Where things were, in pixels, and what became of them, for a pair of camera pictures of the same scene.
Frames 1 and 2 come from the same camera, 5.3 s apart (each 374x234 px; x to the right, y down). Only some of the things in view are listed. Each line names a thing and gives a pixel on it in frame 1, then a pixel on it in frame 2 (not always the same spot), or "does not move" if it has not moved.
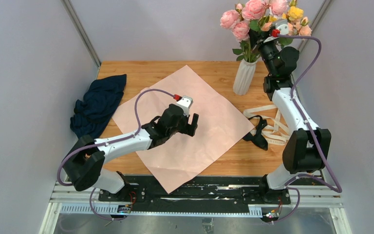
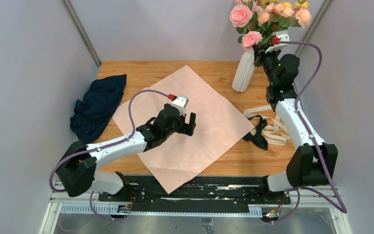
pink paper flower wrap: [174, 161] does not move
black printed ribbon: [259, 139] does not move
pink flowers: [262, 15] -> [240, 16]
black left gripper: [191, 127] does not move
